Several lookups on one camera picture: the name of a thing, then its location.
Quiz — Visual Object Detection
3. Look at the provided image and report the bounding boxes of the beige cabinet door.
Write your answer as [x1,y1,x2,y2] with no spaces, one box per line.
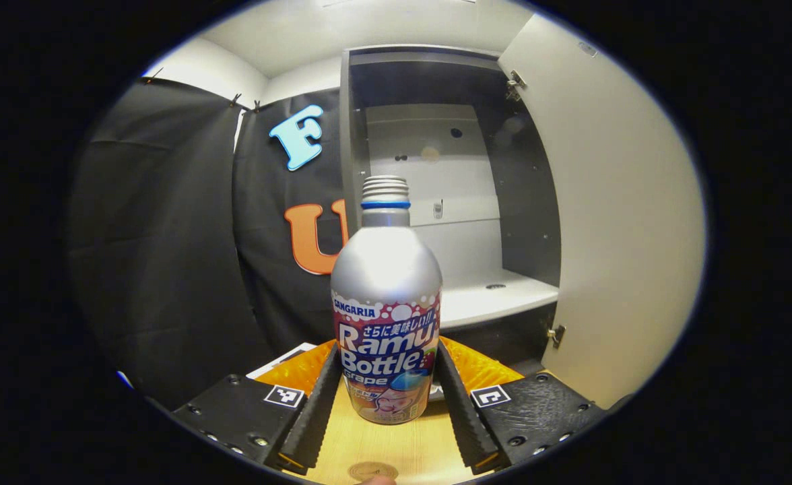
[497,13,708,410]

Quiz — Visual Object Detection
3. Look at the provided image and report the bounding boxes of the dark grey cabinet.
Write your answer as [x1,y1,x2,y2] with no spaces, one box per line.
[339,45,562,379]

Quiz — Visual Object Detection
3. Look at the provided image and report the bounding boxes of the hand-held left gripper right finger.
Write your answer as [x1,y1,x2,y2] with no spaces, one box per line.
[433,335,610,476]

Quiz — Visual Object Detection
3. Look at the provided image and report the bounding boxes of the round brown coaster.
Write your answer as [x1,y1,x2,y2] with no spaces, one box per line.
[348,461,401,482]

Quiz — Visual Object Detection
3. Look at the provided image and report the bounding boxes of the silver bottle with purple label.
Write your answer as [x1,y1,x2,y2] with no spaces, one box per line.
[330,174,443,426]

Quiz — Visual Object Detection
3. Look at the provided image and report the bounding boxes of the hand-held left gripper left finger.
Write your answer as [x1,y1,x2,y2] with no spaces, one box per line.
[169,339,344,474]

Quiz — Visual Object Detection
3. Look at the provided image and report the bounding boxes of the black backdrop cloth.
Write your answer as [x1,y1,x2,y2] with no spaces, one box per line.
[69,76,351,413]

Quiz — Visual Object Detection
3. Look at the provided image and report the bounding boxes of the white cabinet shelf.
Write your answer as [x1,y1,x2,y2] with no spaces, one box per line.
[436,268,560,331]

